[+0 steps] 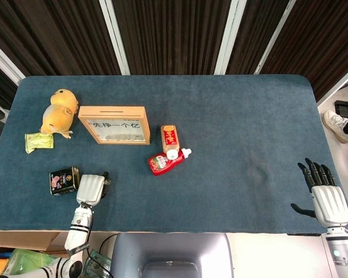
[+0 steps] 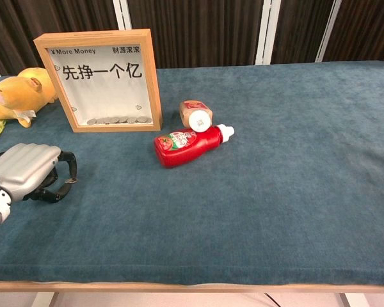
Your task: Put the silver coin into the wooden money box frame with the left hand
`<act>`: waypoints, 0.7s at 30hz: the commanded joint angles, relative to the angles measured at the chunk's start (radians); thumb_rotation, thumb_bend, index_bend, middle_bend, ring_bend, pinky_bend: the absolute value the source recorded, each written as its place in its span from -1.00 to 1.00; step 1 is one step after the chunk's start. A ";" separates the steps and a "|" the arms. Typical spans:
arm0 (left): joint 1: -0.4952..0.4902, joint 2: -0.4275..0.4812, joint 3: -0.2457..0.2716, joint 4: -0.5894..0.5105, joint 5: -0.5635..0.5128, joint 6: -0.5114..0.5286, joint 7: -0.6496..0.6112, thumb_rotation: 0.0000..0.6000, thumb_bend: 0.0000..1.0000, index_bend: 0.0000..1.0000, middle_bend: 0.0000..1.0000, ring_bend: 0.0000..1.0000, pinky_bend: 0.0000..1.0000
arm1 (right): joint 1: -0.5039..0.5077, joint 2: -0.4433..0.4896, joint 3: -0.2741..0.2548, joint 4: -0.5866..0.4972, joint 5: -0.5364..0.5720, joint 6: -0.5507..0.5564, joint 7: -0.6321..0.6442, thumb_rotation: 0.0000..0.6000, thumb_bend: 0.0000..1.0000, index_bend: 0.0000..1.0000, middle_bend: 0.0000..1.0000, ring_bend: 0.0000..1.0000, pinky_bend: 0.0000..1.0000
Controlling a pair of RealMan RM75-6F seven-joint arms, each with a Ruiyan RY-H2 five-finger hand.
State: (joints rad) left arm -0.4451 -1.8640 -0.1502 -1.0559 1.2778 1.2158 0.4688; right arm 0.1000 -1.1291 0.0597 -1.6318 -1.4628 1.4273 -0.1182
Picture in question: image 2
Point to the teal table cloth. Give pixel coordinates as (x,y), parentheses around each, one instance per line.
(230,192)

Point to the beige bottle white cap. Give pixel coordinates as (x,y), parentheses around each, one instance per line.
(196,115)

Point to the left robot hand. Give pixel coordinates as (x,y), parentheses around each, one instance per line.
(22,169)

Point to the yellow plush toy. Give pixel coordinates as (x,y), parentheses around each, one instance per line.
(19,92)

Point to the wooden frame coin bank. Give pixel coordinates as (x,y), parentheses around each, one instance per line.
(112,96)

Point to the red ketchup bottle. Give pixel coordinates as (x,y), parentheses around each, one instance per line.
(185,147)

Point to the white table leg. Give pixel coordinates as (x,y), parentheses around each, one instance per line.
(44,300)
(353,300)

